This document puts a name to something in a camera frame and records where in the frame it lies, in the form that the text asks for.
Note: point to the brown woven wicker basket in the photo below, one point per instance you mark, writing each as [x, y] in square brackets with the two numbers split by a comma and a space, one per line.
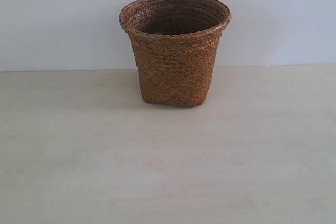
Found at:
[175, 44]

